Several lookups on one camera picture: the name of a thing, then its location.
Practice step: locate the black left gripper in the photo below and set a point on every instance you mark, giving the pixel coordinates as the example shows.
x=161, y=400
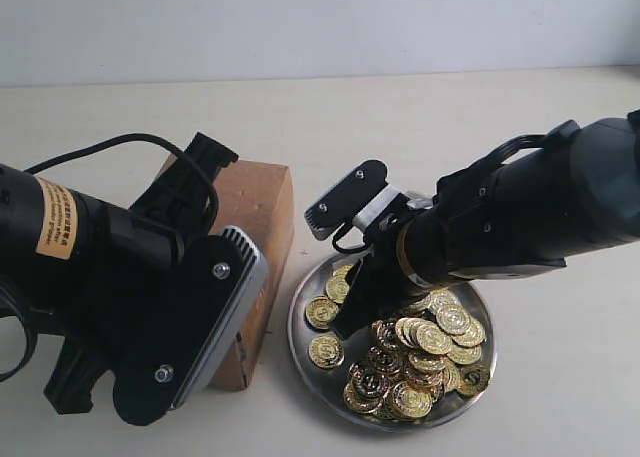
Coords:
x=119, y=259

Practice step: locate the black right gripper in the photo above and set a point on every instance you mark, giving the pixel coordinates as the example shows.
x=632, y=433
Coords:
x=384, y=280

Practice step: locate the round steel plate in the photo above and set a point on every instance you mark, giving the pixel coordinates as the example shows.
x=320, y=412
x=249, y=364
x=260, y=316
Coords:
x=328, y=385

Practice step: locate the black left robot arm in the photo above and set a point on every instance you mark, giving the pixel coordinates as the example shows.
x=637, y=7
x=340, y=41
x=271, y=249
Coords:
x=34, y=214

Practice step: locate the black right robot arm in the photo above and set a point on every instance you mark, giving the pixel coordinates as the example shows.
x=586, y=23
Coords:
x=520, y=211

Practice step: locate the cardboard box with slot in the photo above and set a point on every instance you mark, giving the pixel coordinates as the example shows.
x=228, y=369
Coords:
x=258, y=198

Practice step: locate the gold coin far left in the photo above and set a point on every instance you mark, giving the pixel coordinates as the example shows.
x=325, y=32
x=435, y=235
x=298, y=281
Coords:
x=337, y=288

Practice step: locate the gold coin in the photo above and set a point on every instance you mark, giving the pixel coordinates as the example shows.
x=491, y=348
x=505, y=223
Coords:
x=337, y=288
x=319, y=311
x=326, y=351

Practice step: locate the gold coin left middle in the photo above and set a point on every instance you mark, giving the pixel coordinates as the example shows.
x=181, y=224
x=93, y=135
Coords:
x=319, y=311

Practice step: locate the gold coin lower left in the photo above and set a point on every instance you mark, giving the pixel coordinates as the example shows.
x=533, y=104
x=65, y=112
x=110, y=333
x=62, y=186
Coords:
x=326, y=351

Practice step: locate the dull gold coin plate edge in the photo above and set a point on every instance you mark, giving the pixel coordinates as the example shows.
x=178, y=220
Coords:
x=474, y=379

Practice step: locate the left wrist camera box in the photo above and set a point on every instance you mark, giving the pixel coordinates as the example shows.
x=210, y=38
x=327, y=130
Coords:
x=193, y=322

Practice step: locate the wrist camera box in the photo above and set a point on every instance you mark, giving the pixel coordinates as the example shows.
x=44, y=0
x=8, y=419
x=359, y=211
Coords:
x=193, y=322
x=346, y=198

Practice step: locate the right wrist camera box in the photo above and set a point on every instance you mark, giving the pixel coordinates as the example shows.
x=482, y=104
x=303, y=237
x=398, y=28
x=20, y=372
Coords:
x=346, y=198

